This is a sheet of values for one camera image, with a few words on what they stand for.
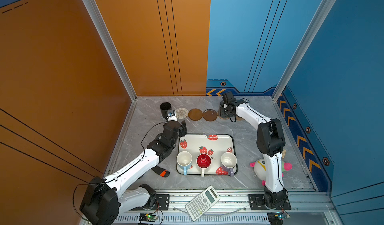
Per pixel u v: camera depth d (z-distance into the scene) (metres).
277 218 0.70
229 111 0.76
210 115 1.09
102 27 0.81
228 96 0.81
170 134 0.60
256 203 0.72
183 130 0.62
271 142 0.56
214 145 0.94
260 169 0.77
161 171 0.83
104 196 0.39
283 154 0.89
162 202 0.73
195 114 1.09
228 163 0.86
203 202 0.72
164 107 1.02
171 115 0.68
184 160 0.84
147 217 0.71
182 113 1.09
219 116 0.92
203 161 0.85
